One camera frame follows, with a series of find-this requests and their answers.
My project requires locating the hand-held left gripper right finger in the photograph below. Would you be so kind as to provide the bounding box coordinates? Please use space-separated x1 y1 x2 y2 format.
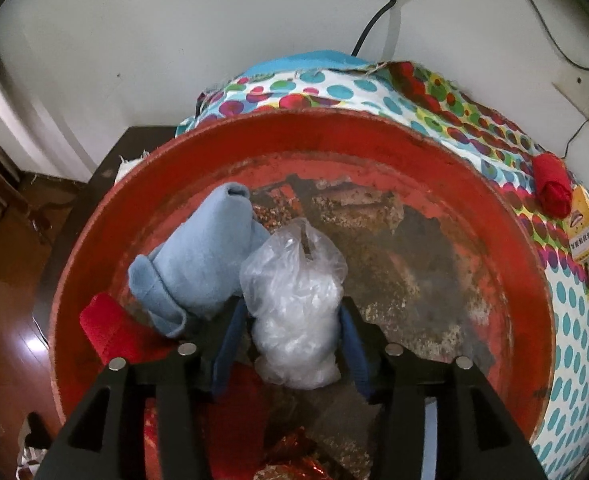
338 296 550 480

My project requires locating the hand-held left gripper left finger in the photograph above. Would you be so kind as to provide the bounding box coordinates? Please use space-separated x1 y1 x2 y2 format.
34 301 249 480

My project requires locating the clear plastic bag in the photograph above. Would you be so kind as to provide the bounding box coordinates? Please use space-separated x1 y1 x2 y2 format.
239 218 349 391

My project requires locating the grey-blue sock bundle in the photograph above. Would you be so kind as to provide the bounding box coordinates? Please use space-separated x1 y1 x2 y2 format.
128 183 270 338

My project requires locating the red gold candy wrapper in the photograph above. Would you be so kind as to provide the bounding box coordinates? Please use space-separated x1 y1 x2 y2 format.
254 427 335 480

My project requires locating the red sock with gold print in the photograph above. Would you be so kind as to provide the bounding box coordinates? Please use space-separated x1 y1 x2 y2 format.
79 292 270 480

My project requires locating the round red tray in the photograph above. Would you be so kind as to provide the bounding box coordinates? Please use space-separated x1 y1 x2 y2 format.
48 109 557 480

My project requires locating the small red sock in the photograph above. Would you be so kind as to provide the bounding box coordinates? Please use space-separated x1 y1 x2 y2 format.
531 154 573 219

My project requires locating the yellow cardboard box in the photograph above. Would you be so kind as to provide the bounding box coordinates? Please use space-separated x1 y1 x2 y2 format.
567 184 589 264

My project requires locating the polka-dot tablecloth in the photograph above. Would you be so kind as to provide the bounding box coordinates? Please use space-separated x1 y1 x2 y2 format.
174 59 589 478

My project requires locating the dark side table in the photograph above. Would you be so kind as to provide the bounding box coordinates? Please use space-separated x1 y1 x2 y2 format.
37 125 182 341

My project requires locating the blue cloth underlay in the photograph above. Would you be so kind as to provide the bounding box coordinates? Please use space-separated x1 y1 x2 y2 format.
244 49 371 77

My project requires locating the black adapter cable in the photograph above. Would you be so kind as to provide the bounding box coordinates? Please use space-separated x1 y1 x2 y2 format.
563 105 589 157

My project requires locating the thick black power cable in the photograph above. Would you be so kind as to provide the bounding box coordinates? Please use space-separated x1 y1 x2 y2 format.
351 0 411 57

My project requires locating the white wall socket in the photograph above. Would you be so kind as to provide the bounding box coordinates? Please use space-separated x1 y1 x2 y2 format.
553 57 589 136

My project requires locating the thin black cable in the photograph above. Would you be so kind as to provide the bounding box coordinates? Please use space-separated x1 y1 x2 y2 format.
511 0 589 86

